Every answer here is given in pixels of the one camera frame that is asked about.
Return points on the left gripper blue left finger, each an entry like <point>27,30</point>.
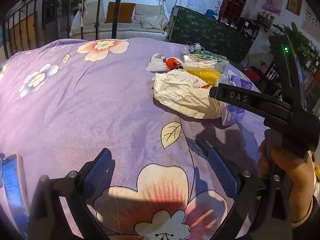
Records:
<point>95,171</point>

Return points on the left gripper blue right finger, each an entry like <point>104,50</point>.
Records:
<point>227,180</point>

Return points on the person's right hand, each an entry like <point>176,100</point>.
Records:
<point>301,173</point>

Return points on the blue screen phone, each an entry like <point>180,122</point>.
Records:
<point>16,192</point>

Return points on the purple floral tablecloth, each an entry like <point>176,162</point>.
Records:
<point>60,107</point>

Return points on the white crumpled plastic bag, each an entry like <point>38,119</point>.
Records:
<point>186,94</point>

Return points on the green milk carton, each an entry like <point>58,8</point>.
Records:
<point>203,55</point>

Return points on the crumpled silver wrapper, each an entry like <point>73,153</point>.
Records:
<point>196,47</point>

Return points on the small white bag red item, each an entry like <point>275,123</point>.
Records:
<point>160,63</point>

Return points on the red phone booth cabinet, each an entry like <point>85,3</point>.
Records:
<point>231,10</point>

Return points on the green patterned covered table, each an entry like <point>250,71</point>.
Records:
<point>188,27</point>

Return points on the white wicker swing sofa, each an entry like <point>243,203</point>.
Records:
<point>137,18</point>

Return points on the orange cushion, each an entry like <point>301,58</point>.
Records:
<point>125,12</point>

